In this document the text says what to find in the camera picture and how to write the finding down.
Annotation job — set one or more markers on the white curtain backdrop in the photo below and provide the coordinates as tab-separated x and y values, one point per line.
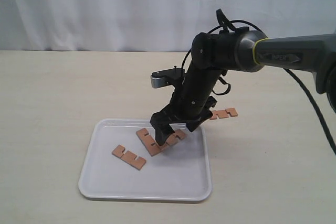
149	25

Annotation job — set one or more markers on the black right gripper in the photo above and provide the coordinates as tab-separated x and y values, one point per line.
193	105

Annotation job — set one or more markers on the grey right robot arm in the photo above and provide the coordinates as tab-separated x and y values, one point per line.
212	55

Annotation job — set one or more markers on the wooden notched piece two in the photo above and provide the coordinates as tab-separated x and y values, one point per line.
173	139

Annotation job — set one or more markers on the wooden notched piece four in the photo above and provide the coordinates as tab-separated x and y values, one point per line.
225	113

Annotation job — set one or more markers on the wooden notched piece three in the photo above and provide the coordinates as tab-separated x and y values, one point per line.
148	141

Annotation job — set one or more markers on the wooden notched piece one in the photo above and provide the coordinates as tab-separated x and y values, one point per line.
129	157

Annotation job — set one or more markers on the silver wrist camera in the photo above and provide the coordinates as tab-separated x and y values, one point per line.
169	77

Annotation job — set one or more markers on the white plastic tray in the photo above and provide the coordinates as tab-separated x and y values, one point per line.
179	173

